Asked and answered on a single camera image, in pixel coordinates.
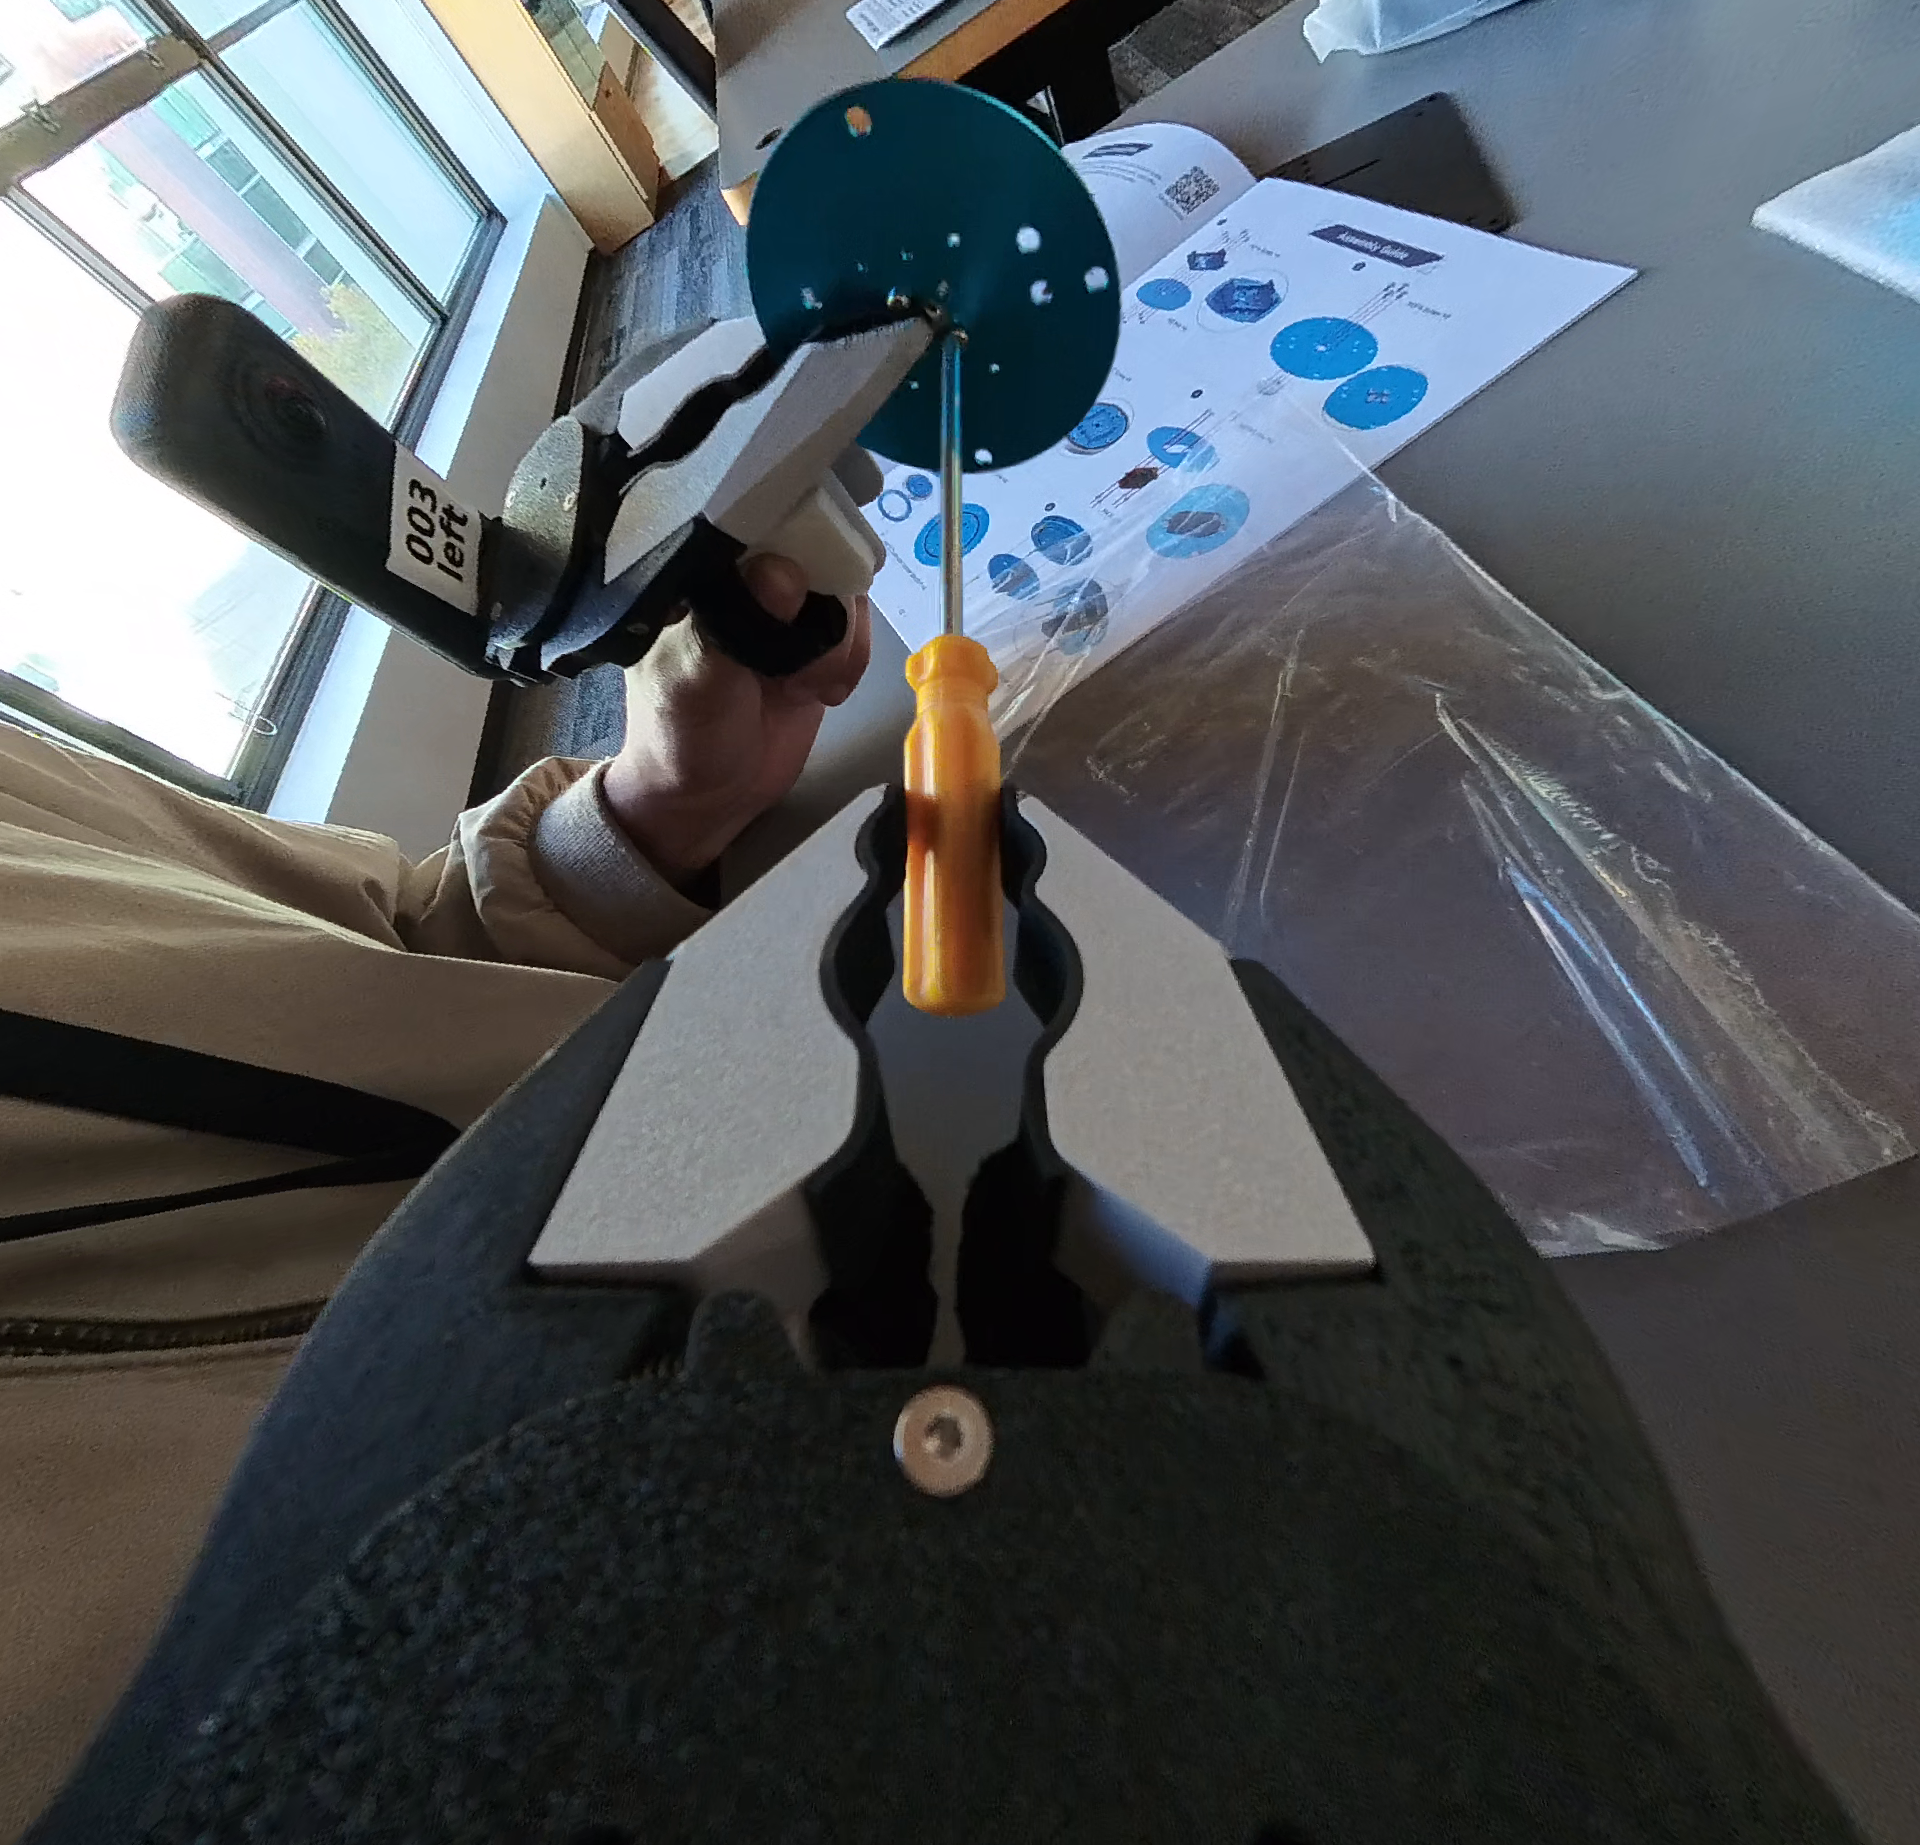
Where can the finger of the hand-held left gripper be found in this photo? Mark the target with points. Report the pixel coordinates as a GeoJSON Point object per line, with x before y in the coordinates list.
{"type": "Point", "coordinates": [681, 375]}
{"type": "Point", "coordinates": [796, 435]}

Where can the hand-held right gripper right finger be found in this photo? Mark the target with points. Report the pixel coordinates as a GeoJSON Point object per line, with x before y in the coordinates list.
{"type": "Point", "coordinates": [1185, 1125]}

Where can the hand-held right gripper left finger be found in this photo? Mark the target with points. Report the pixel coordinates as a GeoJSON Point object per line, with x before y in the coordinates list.
{"type": "Point", "coordinates": [705, 1125]}

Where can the blue round metal disc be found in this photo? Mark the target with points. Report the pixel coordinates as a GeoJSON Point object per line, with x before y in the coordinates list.
{"type": "Point", "coordinates": [1021, 225]}

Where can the person's left forearm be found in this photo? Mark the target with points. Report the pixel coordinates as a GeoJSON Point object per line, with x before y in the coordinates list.
{"type": "Point", "coordinates": [540, 885]}

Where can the wood edged side desk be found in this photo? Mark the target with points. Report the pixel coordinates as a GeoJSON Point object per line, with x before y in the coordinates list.
{"type": "Point", "coordinates": [796, 31]}

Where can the grey desk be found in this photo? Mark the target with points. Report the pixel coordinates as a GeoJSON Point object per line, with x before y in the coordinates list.
{"type": "Point", "coordinates": [1725, 526]}

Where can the person's left hand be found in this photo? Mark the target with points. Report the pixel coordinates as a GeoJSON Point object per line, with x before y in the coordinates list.
{"type": "Point", "coordinates": [721, 751]}

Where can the large window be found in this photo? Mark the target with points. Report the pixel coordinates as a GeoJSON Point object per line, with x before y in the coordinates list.
{"type": "Point", "coordinates": [180, 150]}

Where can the clear plastic bag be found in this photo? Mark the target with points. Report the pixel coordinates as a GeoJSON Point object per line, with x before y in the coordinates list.
{"type": "Point", "coordinates": [1425, 826]}

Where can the white assembly guide sheet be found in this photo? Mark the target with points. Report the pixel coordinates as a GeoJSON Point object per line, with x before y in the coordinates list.
{"type": "Point", "coordinates": [1501, 286]}

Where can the white foam sheet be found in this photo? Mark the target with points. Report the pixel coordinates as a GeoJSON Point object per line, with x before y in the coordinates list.
{"type": "Point", "coordinates": [1861, 217]}

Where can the black metal base plate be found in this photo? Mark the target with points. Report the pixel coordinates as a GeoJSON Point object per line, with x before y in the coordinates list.
{"type": "Point", "coordinates": [1410, 165]}

